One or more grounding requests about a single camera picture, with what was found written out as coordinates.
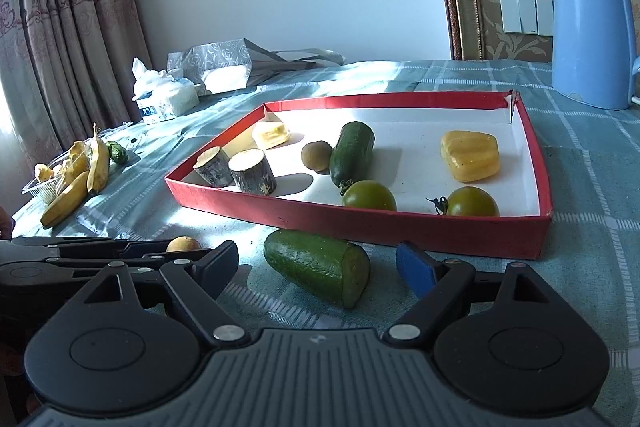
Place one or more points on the yellow banana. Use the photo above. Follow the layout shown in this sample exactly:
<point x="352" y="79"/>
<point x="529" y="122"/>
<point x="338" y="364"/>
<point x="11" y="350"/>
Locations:
<point x="65" y="202"/>
<point x="100" y="162"/>
<point x="80" y="157"/>

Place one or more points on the white tissue pack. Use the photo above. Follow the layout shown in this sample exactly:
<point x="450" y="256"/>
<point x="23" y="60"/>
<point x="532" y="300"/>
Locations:
<point x="162" y="99"/>

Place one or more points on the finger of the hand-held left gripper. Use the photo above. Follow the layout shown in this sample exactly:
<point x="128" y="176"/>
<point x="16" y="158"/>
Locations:
<point x="90" y="263"/>
<point x="90" y="245"/>

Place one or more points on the yellow bell pepper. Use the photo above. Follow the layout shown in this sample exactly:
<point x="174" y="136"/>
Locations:
<point x="470" y="156"/>

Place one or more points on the clear plastic container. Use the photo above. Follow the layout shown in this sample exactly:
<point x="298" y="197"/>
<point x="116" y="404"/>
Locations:
<point x="45" y="192"/>

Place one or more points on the silver patterned gift bag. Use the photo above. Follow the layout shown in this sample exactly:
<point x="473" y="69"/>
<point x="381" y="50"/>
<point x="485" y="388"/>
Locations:
<point x="225" y="64"/>

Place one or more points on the pale yellow pepper piece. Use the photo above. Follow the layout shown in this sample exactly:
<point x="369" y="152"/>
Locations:
<point x="271" y="134"/>

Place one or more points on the white wall switch panel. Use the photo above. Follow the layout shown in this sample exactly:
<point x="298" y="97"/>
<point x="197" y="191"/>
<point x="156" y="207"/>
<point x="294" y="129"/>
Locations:
<point x="525" y="14"/>

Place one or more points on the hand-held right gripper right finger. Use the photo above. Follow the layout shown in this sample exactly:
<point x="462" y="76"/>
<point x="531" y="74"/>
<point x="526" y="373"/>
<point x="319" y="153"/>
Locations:
<point x="417" y="269"/>

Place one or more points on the red cardboard tray box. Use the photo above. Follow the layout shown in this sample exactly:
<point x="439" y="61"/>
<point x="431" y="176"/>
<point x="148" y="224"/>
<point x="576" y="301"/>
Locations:
<point x="450" y="239"/>

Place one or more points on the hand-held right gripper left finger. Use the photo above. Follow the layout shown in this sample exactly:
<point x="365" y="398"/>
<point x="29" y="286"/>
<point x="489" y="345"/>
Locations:
<point x="220" y="269"/>

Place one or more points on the patterned curtain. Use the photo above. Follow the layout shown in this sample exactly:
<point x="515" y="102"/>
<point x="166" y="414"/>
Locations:
<point x="60" y="32"/>

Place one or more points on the blue electric kettle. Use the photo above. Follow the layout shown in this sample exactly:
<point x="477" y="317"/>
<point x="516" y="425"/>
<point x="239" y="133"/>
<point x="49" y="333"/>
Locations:
<point x="590" y="32"/>

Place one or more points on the whole green cucumber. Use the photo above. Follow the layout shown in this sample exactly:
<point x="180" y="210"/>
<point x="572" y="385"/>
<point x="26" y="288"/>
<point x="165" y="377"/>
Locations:
<point x="352" y="154"/>

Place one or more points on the green tomato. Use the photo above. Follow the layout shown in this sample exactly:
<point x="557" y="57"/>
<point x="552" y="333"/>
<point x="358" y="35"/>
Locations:
<point x="472" y="203"/>
<point x="369" y="197"/>

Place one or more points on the half green cucumber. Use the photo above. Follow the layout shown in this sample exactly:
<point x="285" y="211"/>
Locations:
<point x="310" y="264"/>

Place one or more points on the small green cucumber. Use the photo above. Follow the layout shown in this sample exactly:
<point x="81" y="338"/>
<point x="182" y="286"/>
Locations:
<point x="118" y="153"/>

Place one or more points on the brown potato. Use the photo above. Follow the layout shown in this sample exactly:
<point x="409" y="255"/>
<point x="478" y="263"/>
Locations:
<point x="316" y="156"/>
<point x="183" y="245"/>

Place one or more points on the small yellow fruit piece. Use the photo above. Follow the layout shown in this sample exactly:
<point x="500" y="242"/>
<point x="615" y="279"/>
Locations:
<point x="43" y="172"/>

